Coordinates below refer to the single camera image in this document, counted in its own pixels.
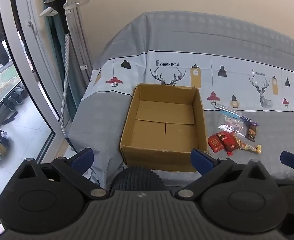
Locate red wrapped snack bar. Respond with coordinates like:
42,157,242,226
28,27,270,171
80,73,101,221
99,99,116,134
217,131,240,156

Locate gold candy packet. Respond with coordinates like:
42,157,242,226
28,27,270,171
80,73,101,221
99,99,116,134
238,141,262,154

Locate cardboard box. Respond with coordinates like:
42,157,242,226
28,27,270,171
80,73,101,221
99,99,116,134
119,83,209,173

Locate clear zip bag of candy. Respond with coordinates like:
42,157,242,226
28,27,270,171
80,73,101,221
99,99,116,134
216,103,250,137

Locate flat red snack packet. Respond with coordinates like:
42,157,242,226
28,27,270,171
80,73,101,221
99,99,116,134
208,133,225,153

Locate dark brown snack packet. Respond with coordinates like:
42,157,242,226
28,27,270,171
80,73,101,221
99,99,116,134
242,116,259,141

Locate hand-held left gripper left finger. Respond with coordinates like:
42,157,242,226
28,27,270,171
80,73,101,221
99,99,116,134
18,148,107,199

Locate dark shoes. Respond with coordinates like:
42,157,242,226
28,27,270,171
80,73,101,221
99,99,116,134
2,82,28,112

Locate black garment steamer with hose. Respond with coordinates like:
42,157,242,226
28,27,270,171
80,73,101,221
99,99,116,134
44,0,72,135

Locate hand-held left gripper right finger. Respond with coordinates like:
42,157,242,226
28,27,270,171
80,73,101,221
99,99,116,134
176,149,277,200

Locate white glass door frame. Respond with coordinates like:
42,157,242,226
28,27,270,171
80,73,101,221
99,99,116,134
0,0,62,140

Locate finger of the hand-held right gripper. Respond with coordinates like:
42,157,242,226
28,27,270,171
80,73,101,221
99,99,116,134
280,151,294,173

